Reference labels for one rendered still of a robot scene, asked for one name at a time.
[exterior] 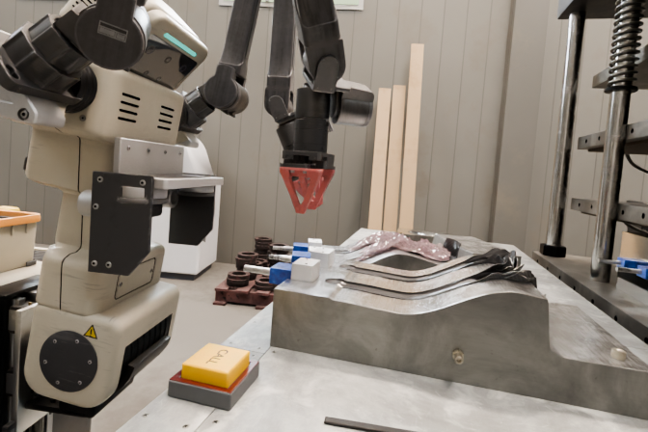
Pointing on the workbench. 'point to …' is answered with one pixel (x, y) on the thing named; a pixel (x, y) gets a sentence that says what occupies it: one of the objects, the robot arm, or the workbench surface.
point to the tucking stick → (362, 425)
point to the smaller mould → (419, 234)
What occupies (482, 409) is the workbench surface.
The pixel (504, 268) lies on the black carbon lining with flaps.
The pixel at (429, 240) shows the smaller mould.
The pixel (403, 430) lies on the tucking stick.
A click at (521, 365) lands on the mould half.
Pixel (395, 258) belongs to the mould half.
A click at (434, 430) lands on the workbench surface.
